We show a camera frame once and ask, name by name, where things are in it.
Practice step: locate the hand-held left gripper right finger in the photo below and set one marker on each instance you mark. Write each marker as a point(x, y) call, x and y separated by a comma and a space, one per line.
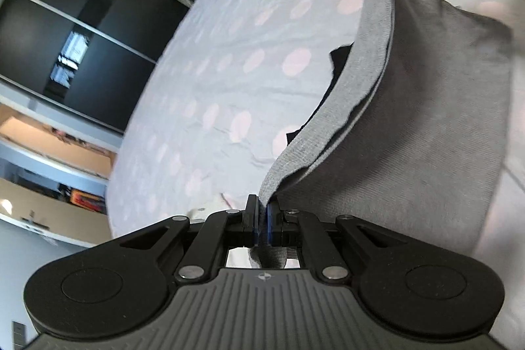
point(274, 223)

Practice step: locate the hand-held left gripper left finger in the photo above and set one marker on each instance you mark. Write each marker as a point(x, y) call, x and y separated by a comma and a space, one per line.
point(252, 218)

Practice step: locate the grey shirt with black sleeves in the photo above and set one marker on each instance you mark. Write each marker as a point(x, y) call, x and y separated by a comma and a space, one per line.
point(430, 108)

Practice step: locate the orange stool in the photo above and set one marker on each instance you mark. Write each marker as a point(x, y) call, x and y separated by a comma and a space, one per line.
point(88, 200)

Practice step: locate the wooden door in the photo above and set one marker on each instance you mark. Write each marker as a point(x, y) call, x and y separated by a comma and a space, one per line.
point(41, 141)
point(53, 202)

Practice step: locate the black sliding wardrobe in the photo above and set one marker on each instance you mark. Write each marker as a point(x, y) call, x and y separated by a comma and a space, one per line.
point(82, 5)

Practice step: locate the grey wall switch panel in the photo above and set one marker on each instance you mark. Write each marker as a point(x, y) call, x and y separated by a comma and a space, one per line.
point(18, 333)

